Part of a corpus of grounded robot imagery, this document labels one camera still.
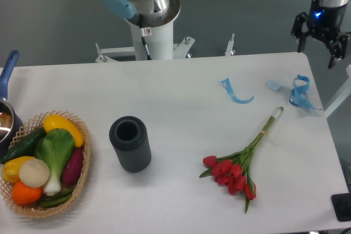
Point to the yellow bell pepper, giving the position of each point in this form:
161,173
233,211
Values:
10,170

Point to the white metal base frame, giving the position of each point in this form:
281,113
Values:
181,50

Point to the green bok choy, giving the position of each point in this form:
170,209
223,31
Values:
55,149

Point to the red tulip bouquet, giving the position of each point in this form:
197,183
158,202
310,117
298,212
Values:
234,170

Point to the blue handled saucepan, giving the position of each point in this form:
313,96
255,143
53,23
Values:
10,121

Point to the orange fruit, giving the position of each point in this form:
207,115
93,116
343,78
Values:
23,195

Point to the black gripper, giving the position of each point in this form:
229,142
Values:
323,24

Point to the woven wicker basket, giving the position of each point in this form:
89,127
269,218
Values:
81,136

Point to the small blue cap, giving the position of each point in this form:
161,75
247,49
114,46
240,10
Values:
273,85

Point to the white frame leg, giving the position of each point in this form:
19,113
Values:
339,96

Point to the black device at edge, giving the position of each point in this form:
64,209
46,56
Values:
341,206

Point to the purple sweet potato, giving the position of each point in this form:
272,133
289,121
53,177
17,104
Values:
72,171

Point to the green cucumber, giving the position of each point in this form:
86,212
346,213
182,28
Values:
24,147

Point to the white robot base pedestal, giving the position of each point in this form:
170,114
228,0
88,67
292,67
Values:
153,33

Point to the white garlic bulb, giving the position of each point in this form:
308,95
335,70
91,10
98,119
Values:
34,173

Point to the dark grey ribbed vase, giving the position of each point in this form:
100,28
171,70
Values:
129,138

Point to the green bean pods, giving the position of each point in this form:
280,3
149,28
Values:
56,200

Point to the crumpled blue tape strip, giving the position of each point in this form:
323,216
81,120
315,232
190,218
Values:
298,96

